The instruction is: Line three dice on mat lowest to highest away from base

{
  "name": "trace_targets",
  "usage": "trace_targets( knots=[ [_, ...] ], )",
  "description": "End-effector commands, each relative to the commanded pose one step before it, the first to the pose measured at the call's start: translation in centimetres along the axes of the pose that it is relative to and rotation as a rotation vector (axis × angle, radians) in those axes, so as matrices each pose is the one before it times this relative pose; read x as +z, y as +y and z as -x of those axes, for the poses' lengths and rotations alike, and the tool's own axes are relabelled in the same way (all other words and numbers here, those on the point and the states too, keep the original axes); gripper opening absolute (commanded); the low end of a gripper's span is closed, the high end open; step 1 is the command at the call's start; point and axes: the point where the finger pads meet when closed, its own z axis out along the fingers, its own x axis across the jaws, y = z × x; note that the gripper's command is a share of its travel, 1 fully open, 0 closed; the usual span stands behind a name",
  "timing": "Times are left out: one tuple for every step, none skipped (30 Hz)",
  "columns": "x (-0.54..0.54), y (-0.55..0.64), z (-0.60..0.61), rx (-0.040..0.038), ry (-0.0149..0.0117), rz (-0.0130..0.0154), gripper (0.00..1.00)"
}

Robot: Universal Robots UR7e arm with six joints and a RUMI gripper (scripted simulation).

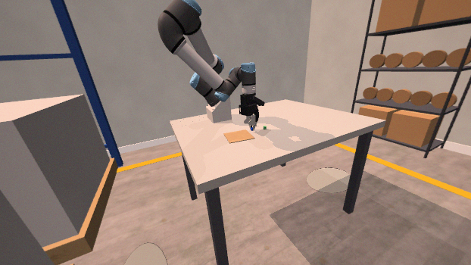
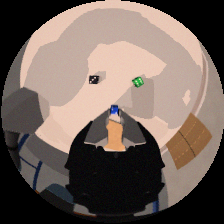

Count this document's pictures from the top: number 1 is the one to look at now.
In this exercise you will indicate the orange flat mat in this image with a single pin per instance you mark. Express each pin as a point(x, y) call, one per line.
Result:
point(238, 136)

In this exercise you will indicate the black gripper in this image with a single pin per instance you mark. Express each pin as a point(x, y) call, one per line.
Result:
point(249, 109)

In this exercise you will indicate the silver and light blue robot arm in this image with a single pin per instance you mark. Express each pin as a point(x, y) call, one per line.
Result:
point(182, 16)

